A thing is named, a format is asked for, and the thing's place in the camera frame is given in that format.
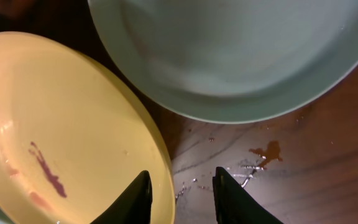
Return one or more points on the yellow plate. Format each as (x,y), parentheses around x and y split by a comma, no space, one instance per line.
(73,136)

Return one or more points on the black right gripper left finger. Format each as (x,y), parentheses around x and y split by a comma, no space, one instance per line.
(133,206)

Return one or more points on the mint plate with smear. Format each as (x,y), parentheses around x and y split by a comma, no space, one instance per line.
(230,61)

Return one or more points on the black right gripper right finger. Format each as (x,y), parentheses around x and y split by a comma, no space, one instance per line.
(233,205)

